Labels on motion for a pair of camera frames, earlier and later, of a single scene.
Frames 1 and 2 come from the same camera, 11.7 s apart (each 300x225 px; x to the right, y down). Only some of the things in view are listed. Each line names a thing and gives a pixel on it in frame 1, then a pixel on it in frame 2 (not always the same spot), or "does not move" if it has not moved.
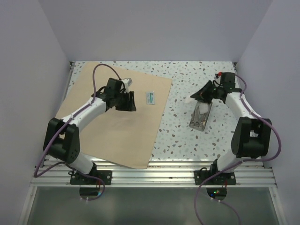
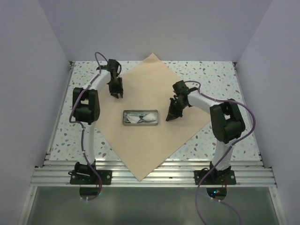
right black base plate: (225, 178) does not move
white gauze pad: (203, 108) to (149, 117)
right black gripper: (201, 94) to (172, 112)
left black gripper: (129, 105) to (119, 90)
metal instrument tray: (200, 115) to (138, 117)
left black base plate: (77, 178) does not move
